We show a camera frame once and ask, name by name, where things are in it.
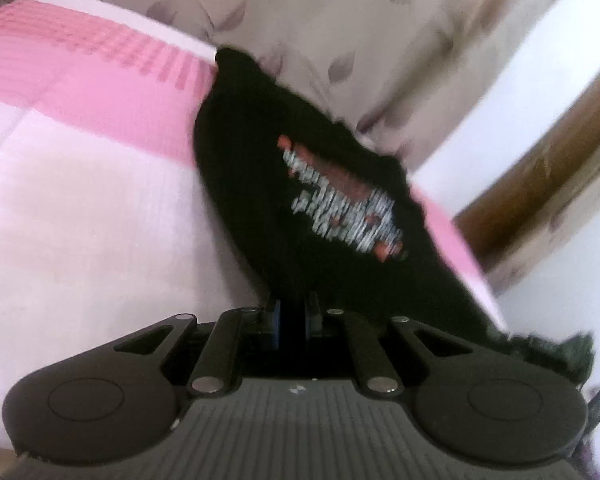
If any black small garment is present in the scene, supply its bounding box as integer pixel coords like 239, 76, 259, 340
193, 47, 594, 385

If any pink checkered bed sheet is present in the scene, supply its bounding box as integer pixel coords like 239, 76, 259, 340
0, 0, 512, 456

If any beige leaf-pattern curtain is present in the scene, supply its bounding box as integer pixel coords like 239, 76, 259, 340
0, 0, 556, 168

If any brown wooden door frame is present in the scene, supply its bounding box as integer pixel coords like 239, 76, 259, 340
456, 72, 600, 295

